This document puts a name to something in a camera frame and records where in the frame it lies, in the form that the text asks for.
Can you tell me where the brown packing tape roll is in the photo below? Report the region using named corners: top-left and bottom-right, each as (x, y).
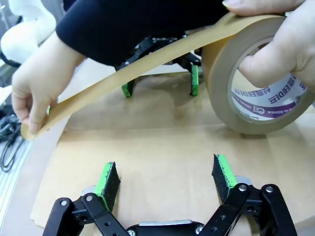
top-left (21, 12), bottom-right (311, 141)

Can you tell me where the brown cardboard box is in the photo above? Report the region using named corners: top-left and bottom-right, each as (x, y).
top-left (29, 71), bottom-right (315, 236)

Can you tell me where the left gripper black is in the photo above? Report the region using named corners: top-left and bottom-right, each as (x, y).
top-left (113, 33), bottom-right (205, 98)

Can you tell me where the right forearm in dark sleeve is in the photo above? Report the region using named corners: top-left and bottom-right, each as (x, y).
top-left (55, 0), bottom-right (287, 66)

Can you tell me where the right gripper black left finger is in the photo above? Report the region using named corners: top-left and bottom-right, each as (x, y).
top-left (43, 161), bottom-right (128, 236)

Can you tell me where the person's left hand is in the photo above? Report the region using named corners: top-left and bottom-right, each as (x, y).
top-left (222, 0), bottom-right (315, 93)

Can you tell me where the person's right hand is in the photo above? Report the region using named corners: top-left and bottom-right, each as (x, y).
top-left (11, 35), bottom-right (87, 135)

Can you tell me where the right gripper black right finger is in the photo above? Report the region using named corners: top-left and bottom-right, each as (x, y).
top-left (205, 154), bottom-right (298, 236)

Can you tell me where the grey aluminium rail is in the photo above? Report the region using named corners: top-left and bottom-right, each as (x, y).
top-left (0, 141), bottom-right (34, 236)

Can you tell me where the black cable bundle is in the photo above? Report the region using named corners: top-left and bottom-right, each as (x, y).
top-left (0, 114), bottom-right (25, 173)

